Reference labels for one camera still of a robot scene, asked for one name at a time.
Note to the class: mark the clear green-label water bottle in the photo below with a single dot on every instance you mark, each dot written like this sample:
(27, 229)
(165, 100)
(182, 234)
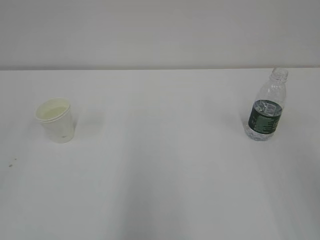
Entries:
(268, 106)

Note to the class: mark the white paper cup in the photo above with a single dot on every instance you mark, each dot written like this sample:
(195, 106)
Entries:
(55, 117)

